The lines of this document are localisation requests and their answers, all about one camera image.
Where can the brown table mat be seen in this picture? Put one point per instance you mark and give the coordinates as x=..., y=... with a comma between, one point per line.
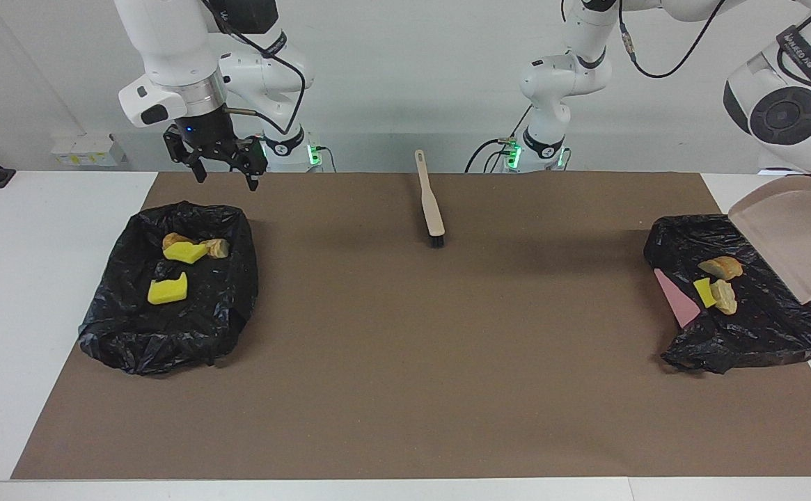
x=405, y=431

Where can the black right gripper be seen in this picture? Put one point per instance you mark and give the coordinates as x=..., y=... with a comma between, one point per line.
x=207, y=132

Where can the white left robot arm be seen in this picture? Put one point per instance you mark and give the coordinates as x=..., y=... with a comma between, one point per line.
x=788, y=104

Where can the pink plastic bin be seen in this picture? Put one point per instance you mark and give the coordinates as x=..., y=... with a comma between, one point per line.
x=680, y=303

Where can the beige hand brush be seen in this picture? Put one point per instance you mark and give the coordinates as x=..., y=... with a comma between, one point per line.
x=431, y=202

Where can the brown bread roll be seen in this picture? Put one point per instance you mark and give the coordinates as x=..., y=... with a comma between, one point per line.
x=174, y=239

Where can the white wall socket box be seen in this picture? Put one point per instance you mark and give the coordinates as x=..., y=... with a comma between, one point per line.
x=88, y=149

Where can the tan bread slice chunk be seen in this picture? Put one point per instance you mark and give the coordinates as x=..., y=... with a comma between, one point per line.
x=722, y=267
x=725, y=298

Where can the beige plastic dustpan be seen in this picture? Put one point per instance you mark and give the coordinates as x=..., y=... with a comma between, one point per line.
x=795, y=236

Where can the black bag lined bin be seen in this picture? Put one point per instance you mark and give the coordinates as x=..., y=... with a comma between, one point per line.
x=168, y=334

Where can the yellow sponge piece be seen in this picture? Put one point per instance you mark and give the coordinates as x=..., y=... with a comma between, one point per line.
x=705, y=292
x=166, y=291
x=186, y=253

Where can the crumpled black trash bag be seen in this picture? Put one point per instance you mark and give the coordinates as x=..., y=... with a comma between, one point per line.
x=760, y=327

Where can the pale bread chunk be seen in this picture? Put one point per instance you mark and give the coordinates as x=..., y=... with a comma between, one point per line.
x=217, y=248

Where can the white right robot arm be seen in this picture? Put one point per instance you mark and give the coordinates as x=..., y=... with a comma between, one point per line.
x=168, y=42

